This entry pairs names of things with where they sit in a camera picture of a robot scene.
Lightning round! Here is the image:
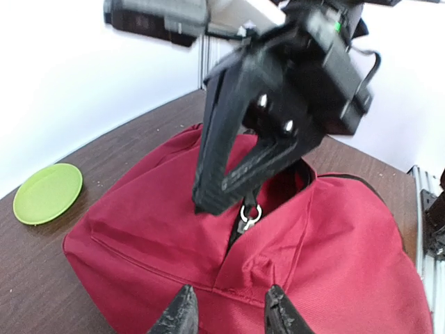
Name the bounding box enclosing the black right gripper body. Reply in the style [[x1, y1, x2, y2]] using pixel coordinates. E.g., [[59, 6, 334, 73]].
[[208, 0, 375, 150]]

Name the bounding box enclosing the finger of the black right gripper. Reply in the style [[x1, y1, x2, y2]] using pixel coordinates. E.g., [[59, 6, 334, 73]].
[[222, 132, 313, 202], [193, 63, 257, 214]]

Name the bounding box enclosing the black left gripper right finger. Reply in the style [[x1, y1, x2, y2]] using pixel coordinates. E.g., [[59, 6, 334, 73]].
[[264, 285, 314, 334]]

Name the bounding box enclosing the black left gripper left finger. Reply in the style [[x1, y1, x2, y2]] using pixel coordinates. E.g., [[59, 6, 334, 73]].
[[148, 285, 199, 334]]

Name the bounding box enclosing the red backpack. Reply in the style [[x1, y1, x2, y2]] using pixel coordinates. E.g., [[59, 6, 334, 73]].
[[63, 125, 433, 333]]

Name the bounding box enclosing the green plate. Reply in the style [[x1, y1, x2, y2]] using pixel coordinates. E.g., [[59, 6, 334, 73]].
[[13, 163, 83, 226]]

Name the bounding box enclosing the right aluminium frame post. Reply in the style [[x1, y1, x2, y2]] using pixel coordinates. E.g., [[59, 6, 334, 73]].
[[198, 35, 222, 89]]

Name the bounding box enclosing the aluminium front rail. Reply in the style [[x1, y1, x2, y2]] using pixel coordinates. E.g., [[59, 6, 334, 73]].
[[409, 166, 444, 333]]

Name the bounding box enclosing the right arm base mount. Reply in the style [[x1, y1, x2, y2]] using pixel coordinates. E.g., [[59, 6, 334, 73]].
[[420, 189, 444, 261]]

